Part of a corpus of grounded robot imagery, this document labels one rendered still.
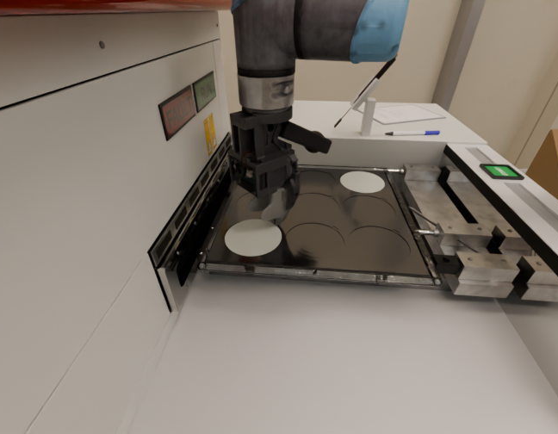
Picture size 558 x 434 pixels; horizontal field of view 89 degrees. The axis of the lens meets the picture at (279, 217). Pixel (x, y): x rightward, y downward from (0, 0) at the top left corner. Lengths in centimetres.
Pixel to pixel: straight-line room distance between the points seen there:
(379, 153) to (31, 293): 70
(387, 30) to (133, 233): 34
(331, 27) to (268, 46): 7
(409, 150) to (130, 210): 64
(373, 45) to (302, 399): 42
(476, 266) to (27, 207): 53
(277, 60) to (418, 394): 45
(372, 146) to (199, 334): 57
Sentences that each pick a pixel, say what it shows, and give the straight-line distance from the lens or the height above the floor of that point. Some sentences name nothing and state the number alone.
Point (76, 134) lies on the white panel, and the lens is 30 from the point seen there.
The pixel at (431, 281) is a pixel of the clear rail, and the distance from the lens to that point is 48.
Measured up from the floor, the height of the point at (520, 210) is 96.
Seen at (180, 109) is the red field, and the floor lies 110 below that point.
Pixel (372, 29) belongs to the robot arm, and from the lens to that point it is 35.
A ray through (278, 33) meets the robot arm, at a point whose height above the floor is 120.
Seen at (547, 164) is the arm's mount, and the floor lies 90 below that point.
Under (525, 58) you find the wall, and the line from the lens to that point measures 325.
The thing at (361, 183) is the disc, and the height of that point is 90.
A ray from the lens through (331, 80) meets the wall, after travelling 240.
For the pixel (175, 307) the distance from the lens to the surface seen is 48.
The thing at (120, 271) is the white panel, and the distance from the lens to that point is 35.
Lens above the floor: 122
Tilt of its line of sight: 36 degrees down
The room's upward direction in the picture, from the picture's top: straight up
